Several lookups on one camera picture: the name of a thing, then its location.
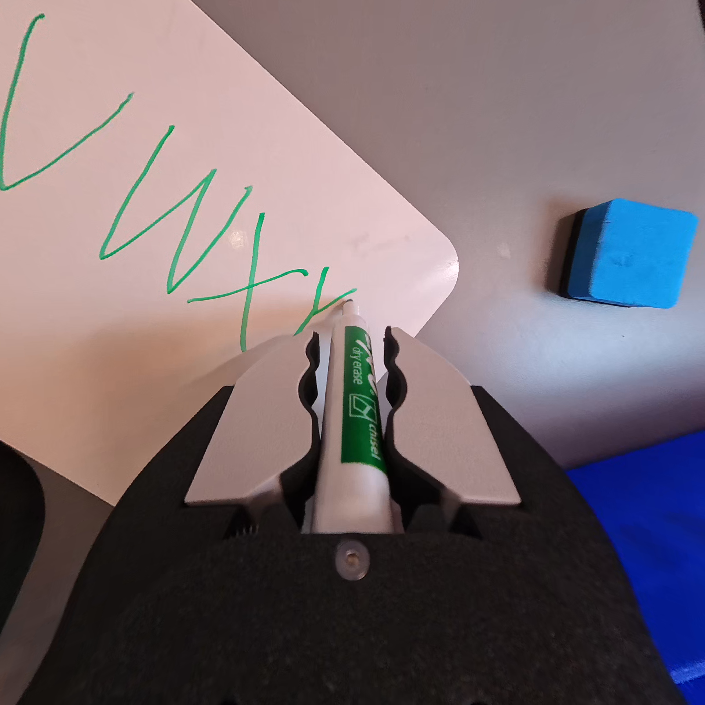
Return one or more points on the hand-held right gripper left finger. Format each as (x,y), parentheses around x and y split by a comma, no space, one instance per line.
(248,441)

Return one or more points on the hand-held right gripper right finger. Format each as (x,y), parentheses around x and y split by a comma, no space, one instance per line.
(452,441)

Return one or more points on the green dry-erase marker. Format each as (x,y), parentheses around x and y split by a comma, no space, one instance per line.
(353,441)

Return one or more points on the white whiteboard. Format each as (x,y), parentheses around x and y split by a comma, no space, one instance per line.
(220,331)

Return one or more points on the blue whiteboard eraser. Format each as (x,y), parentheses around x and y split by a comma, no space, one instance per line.
(639,253)

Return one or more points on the blue plastic bin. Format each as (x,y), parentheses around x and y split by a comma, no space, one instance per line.
(650,551)

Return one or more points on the black textured wrist pad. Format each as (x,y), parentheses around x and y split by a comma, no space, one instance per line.
(17,529)

